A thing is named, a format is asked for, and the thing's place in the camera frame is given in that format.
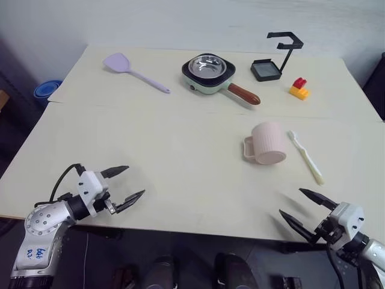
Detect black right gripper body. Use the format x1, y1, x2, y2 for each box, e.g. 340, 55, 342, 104
313, 207, 347, 251

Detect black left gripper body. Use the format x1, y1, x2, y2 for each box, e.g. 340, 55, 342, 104
92, 180, 119, 216

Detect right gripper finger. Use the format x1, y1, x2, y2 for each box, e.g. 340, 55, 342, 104
279, 209, 317, 244
298, 188, 338, 212

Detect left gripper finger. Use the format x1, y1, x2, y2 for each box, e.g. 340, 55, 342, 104
115, 189, 146, 214
99, 165, 131, 180

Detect cream toothbrush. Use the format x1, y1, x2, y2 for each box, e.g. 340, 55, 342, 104
288, 129, 325, 185

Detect pink ribbed cup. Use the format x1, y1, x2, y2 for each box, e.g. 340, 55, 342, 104
242, 122, 288, 166

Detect purple silicone spatula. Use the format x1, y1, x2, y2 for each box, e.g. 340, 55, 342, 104
102, 52, 171, 95

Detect blue stacked plastic basins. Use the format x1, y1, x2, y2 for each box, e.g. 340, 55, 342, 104
33, 79, 63, 107

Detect yellow toy building block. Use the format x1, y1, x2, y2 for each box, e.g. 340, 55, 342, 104
289, 85, 312, 101

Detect green electric frying pan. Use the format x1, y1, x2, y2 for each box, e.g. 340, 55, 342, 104
180, 53, 261, 106

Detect black metal stand with tray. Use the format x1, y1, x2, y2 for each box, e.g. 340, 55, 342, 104
250, 31, 304, 82

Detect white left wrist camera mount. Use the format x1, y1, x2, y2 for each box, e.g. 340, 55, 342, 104
75, 170, 110, 218

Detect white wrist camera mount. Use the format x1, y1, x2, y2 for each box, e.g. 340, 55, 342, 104
328, 202, 366, 242
75, 170, 110, 218

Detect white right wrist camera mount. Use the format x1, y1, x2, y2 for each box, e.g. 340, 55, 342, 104
328, 202, 366, 242

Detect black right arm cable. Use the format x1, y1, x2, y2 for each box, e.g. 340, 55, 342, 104
325, 240, 363, 289

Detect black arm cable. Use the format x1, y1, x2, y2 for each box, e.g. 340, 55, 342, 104
49, 163, 85, 203
325, 240, 363, 289

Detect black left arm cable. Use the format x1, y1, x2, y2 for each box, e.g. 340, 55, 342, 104
49, 163, 85, 203

